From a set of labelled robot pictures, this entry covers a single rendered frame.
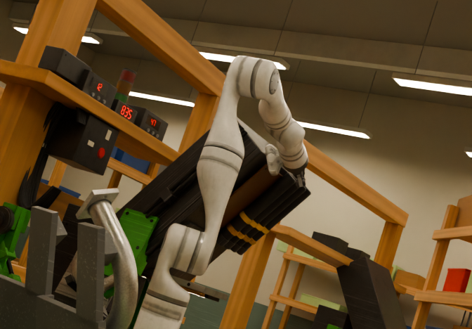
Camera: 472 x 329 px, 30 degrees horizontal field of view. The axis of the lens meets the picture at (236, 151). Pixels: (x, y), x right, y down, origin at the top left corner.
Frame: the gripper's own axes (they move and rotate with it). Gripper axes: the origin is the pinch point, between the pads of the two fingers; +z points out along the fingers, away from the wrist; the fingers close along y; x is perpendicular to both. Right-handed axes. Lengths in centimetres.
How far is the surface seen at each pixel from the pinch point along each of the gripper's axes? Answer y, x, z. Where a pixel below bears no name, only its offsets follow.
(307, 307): 215, 70, 887
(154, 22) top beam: 70, 38, 6
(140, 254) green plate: -16, 49, -6
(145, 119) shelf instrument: 37, 47, 12
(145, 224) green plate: -6.6, 46.2, -5.3
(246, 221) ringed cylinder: -6.3, 18.9, 9.7
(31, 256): -59, 33, -123
